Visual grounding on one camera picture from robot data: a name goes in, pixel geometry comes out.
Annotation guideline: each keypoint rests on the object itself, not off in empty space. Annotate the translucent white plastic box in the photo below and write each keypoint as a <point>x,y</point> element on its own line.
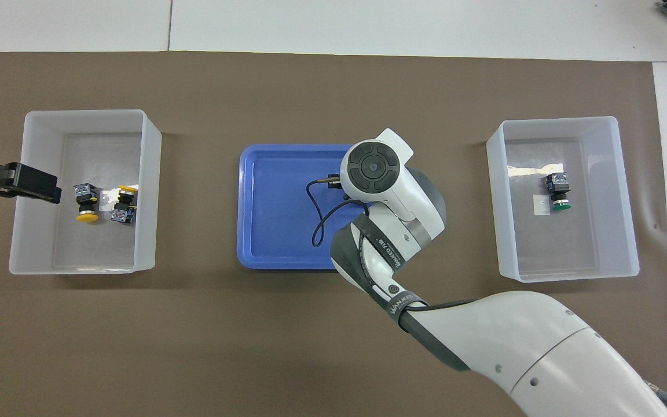
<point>148,174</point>
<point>542,255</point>

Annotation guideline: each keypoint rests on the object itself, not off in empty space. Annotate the green push button switch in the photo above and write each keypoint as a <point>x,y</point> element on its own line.
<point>559,188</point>

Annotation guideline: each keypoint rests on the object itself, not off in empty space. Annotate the brown table mat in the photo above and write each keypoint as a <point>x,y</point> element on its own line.
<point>194,347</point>

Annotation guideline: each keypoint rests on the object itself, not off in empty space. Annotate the blue plastic tray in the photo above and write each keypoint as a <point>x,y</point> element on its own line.
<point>275,231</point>

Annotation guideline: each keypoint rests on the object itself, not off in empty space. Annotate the yellow push button switch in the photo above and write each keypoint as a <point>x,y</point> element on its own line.
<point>85,200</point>
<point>123,205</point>

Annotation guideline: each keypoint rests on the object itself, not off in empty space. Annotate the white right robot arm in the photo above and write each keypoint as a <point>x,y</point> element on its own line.
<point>542,347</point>

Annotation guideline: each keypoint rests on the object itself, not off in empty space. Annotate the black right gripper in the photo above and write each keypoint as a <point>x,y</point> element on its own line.
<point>336,179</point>

